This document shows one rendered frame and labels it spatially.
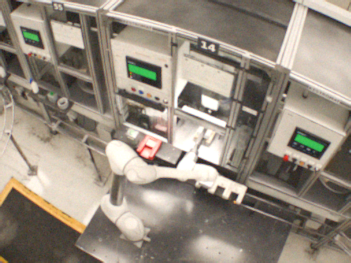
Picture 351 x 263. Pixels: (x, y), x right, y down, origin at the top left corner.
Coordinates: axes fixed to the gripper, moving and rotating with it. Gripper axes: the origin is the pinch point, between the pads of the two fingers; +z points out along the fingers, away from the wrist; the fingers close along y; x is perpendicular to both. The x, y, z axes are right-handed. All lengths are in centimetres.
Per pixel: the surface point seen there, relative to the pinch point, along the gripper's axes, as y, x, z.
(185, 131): -10.8, 15.5, 2.0
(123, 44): 81, 53, -14
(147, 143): -6.5, 35.1, -22.6
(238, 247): -33, -61, -62
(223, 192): -16.3, -31.6, -30.6
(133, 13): 99, 51, -4
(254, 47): 99, -22, 0
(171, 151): -10.6, 17.1, -18.8
